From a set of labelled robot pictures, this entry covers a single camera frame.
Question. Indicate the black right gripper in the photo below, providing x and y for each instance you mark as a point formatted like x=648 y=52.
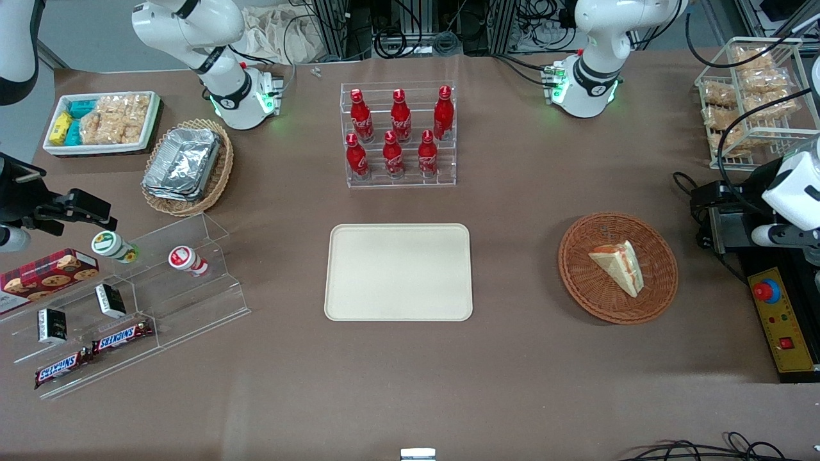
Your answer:
x=18 y=197

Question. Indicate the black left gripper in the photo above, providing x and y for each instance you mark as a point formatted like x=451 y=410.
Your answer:
x=741 y=210

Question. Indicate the triangular sandwich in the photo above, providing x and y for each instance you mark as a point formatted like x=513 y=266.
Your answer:
x=618 y=266

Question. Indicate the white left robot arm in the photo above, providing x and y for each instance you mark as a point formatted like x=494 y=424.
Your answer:
x=596 y=64

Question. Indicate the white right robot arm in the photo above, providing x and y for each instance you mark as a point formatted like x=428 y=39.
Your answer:
x=218 y=77

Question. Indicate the oval light wicker basket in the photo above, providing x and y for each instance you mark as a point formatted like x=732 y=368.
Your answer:
x=223 y=173

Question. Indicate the round brown wicker basket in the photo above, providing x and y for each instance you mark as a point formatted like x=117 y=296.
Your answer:
x=580 y=282

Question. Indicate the cream plastic serving tray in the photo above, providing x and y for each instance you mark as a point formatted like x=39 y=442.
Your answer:
x=397 y=272

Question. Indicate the grey black power box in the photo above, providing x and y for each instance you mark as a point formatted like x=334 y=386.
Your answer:
x=733 y=230

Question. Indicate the green capped yogurt bottle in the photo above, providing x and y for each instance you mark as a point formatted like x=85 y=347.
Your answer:
x=112 y=246

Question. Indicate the clear bag fried snack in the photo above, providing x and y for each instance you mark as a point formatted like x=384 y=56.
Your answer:
x=753 y=57
x=717 y=94
x=765 y=109
x=765 y=80
x=717 y=117
x=733 y=141

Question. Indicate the white plastic bin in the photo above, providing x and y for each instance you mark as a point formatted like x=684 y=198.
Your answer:
x=102 y=150

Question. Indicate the black countertop appliance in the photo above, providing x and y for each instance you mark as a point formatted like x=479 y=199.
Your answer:
x=743 y=259

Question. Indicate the teal snack packet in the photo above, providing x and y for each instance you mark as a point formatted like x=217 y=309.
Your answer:
x=82 y=108
x=73 y=132

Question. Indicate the red cookie box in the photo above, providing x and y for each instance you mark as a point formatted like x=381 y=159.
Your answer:
x=48 y=275

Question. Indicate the yellow snack packet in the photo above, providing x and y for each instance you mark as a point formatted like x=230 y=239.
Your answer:
x=61 y=128

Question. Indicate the clear bag rice crackers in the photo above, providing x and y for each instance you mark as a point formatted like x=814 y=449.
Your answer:
x=115 y=118

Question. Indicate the small black white box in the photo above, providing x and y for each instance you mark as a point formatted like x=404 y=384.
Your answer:
x=110 y=301
x=52 y=326

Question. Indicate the stacked aluminium foil containers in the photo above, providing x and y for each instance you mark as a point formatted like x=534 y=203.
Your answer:
x=182 y=163

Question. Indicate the black flat board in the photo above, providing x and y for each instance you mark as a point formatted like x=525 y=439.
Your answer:
x=160 y=125

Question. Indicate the red capped yogurt bottle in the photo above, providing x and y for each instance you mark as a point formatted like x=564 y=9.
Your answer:
x=186 y=259

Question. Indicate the snickers chocolate bar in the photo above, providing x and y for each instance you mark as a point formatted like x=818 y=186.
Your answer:
x=61 y=369
x=122 y=336

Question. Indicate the yellow emergency stop box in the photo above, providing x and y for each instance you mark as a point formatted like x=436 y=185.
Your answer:
x=785 y=320

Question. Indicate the clear acrylic stepped stand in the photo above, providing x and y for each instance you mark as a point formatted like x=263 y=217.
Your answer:
x=192 y=301

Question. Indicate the beige cloth bag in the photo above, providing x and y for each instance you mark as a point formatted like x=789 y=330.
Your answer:
x=269 y=35

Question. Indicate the red cola bottle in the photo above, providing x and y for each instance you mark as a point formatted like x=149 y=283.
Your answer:
x=427 y=157
x=362 y=118
x=443 y=115
x=401 y=118
x=357 y=160
x=393 y=159

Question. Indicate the clear acrylic bottle rack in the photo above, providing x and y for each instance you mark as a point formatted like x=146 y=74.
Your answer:
x=448 y=173

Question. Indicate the small silver white device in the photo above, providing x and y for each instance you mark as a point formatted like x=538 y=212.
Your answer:
x=418 y=454

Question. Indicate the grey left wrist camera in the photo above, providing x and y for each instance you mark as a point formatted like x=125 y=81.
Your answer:
x=765 y=235

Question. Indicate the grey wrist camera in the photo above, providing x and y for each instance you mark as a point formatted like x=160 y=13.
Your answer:
x=765 y=235
x=13 y=240

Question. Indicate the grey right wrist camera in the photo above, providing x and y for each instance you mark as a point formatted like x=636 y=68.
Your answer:
x=13 y=240

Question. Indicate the aluminium frame post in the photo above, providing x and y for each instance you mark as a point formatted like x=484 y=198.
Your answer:
x=490 y=25
x=339 y=25

